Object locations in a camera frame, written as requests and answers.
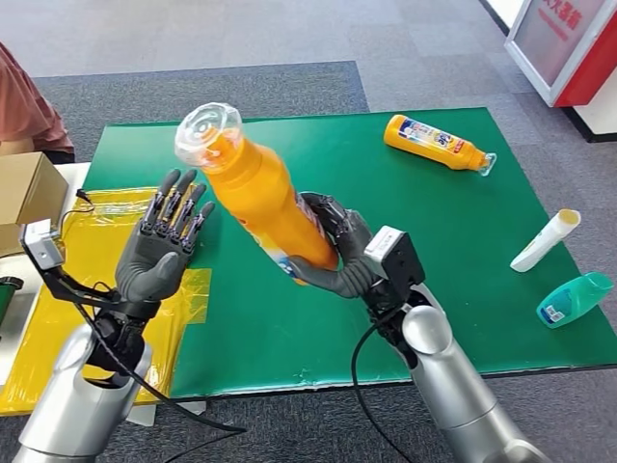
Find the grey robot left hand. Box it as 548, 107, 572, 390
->
114, 167, 216, 308

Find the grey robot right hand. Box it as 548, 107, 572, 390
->
288, 190, 382, 302

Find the large orange detergent bottle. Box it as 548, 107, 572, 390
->
174, 101, 341, 286

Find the yellow bottle with clear cap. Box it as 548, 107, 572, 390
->
383, 113, 498, 178

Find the teal plastic bottle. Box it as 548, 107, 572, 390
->
536, 271, 616, 331

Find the green table mat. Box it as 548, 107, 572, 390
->
82, 106, 617, 402

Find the yellow plastic bag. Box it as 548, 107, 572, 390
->
0, 184, 213, 418

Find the white sheet under mat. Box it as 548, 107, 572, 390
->
122, 399, 208, 428

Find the brown cardboard box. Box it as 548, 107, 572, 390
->
0, 150, 70, 259

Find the dark green container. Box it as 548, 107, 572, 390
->
0, 276, 25, 325

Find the person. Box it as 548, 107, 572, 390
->
0, 41, 76, 166

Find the white tube with yellow end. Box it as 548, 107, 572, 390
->
509, 207, 582, 275

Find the red and white cabinet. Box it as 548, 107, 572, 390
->
503, 0, 617, 143

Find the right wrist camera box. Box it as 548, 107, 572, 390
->
363, 224, 428, 302

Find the thin black table cable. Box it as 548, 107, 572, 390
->
57, 187, 96, 257

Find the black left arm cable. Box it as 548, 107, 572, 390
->
41, 264, 248, 463

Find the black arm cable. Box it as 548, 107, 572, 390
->
350, 305, 418, 463
41, 264, 248, 463

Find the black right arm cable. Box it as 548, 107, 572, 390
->
350, 305, 418, 463

